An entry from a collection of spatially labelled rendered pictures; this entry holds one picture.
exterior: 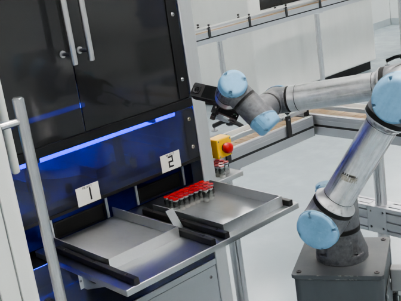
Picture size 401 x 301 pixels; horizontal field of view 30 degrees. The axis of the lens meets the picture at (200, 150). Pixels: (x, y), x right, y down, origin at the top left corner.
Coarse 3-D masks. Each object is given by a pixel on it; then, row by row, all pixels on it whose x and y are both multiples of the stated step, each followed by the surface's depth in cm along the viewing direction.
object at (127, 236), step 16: (112, 208) 250; (96, 224) 246; (112, 224) 244; (128, 224) 242; (144, 224) 238; (160, 224) 232; (64, 240) 237; (80, 240) 235; (96, 240) 233; (112, 240) 231; (128, 240) 229; (144, 240) 227; (160, 240) 221; (96, 256) 214; (112, 256) 219; (128, 256) 214
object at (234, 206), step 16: (224, 192) 258; (240, 192) 252; (256, 192) 246; (160, 208) 245; (192, 208) 247; (208, 208) 245; (224, 208) 243; (240, 208) 241; (256, 208) 231; (272, 208) 236; (208, 224) 227; (224, 224) 222; (240, 224) 227
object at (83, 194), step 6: (84, 186) 232; (90, 186) 234; (96, 186) 235; (78, 192) 231; (84, 192) 232; (96, 192) 235; (78, 198) 231; (84, 198) 233; (90, 198) 234; (96, 198) 236; (78, 204) 231; (84, 204) 233
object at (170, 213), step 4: (172, 208) 234; (168, 212) 233; (172, 212) 234; (168, 216) 232; (172, 216) 233; (176, 216) 234; (172, 220) 232; (176, 220) 233; (172, 224) 232; (176, 224) 232; (180, 224) 233; (184, 228) 232; (196, 232) 228; (200, 232) 227
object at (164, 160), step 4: (172, 152) 255; (176, 152) 256; (160, 156) 251; (164, 156) 252; (172, 156) 255; (176, 156) 256; (164, 160) 252; (168, 160) 254; (176, 160) 256; (180, 160) 257; (164, 164) 253; (168, 164) 254; (172, 164) 255; (176, 164) 256; (180, 164) 258; (164, 168) 253; (168, 168) 254; (172, 168) 255; (164, 172) 253
